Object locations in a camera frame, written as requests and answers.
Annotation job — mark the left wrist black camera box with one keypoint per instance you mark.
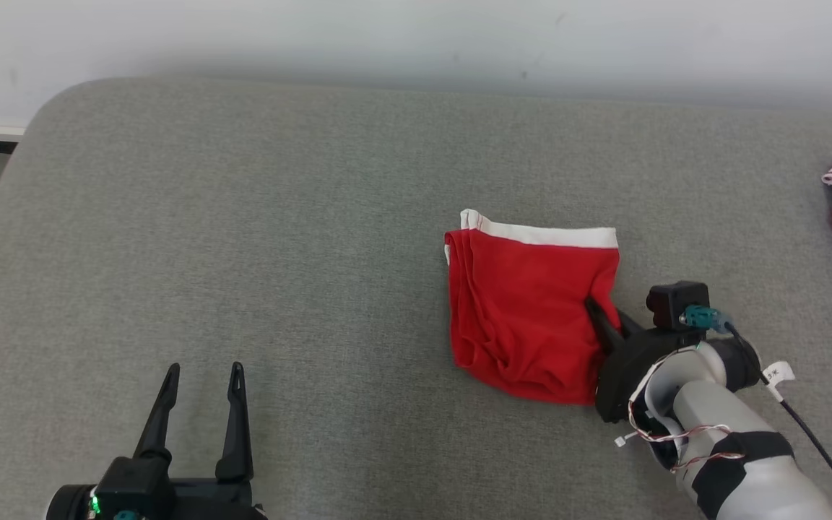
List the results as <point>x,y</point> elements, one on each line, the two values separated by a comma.
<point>134,484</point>

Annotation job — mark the left camera teal connector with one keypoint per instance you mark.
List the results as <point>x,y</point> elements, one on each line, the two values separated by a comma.
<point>126,516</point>

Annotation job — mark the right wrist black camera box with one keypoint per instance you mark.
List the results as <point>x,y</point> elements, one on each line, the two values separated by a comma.
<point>672,300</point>

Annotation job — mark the right camera teal connector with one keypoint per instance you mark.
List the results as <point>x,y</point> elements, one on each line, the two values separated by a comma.
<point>701,316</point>

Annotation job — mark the grey fabric sofa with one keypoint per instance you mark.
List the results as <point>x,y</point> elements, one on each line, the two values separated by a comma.
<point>243,253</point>

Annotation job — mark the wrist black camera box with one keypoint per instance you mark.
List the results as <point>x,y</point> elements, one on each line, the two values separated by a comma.
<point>134,484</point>
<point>672,300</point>

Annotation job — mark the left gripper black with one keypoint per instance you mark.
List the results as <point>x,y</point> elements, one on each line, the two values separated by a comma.
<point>214,504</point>

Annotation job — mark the camera teal connector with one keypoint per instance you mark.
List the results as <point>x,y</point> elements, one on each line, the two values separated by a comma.
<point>126,516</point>
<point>701,316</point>

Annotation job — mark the red shorts with white stripe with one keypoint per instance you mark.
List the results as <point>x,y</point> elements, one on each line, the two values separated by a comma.
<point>524,310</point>

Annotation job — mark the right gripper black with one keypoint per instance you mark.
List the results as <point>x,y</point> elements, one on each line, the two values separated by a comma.
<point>625,368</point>

